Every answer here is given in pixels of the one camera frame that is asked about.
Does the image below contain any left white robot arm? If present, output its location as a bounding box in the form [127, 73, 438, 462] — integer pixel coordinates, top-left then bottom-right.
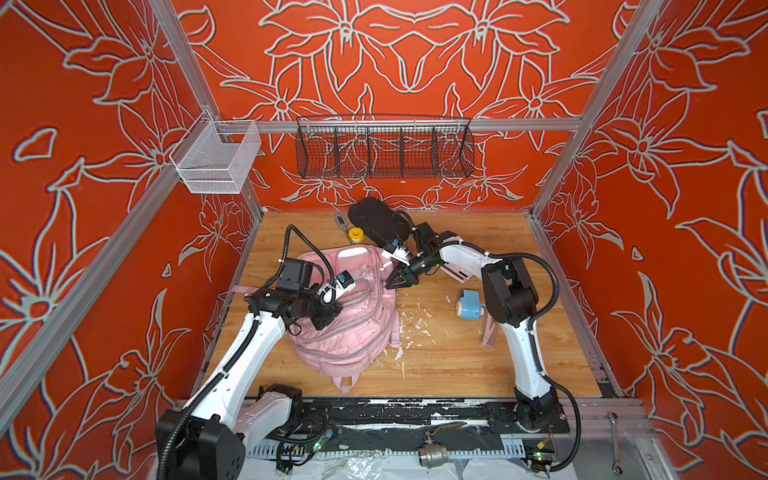
[155, 248, 356, 479]

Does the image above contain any white cable duct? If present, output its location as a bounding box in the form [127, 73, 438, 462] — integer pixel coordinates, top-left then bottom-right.
[246, 438, 526, 461]

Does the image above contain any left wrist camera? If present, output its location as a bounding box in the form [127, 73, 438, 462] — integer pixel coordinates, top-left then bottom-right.
[278, 257, 356, 304]

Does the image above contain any black wire wall basket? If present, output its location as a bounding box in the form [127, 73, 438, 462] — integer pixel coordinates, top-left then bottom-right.
[295, 114, 477, 180]

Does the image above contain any metal ball valve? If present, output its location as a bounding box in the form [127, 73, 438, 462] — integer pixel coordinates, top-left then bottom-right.
[418, 421, 467, 469]

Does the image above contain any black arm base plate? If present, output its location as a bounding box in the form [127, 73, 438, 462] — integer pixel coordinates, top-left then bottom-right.
[267, 396, 573, 439]

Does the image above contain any blue pencil sharpener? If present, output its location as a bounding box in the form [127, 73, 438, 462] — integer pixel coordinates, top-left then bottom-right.
[456, 289, 485, 321]

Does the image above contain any yellow tape roll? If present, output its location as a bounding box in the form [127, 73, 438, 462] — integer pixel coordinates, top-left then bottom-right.
[348, 227, 365, 244]

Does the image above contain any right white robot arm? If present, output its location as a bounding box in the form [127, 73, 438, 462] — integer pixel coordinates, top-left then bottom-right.
[384, 210, 561, 432]

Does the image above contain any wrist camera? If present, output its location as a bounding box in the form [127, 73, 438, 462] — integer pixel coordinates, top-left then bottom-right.
[381, 239, 413, 264]
[278, 257, 356, 304]

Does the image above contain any silver wrench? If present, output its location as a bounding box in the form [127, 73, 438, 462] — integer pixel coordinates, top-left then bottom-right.
[607, 411, 624, 477]

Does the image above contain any white wire wall basket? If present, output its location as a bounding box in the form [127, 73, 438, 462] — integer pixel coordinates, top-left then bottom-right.
[170, 109, 262, 195]

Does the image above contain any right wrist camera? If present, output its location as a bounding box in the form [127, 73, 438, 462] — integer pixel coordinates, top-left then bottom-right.
[381, 239, 413, 264]

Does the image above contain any pink student backpack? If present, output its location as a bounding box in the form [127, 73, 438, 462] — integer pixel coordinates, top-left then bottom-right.
[230, 245, 402, 394]

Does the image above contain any black pencil case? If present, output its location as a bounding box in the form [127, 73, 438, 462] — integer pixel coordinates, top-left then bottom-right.
[348, 197, 411, 248]

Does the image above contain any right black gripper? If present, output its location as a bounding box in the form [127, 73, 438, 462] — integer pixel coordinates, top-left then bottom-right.
[382, 252, 438, 289]

